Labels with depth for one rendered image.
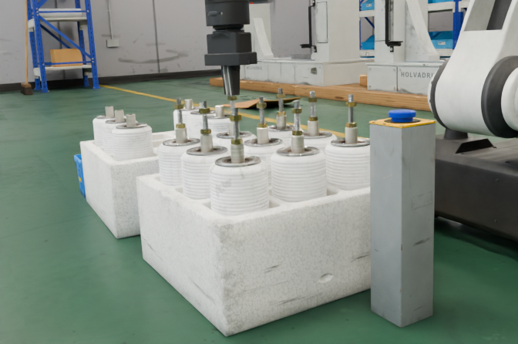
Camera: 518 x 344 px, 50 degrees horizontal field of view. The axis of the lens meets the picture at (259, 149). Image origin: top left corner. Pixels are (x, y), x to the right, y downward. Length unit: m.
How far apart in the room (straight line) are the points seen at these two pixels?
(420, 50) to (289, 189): 2.88
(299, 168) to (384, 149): 0.15
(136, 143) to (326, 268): 0.60
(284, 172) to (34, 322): 0.49
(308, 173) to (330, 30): 3.46
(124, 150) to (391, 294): 0.74
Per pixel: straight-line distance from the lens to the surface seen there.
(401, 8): 3.83
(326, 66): 4.33
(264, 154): 1.02
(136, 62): 7.43
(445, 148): 1.27
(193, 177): 0.98
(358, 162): 0.99
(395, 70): 3.68
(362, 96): 3.82
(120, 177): 1.33
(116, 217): 1.35
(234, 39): 1.11
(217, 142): 1.14
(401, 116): 0.85
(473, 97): 1.03
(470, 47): 1.09
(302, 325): 0.92
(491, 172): 1.18
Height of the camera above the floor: 0.44
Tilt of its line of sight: 11 degrees down
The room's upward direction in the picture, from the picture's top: 3 degrees counter-clockwise
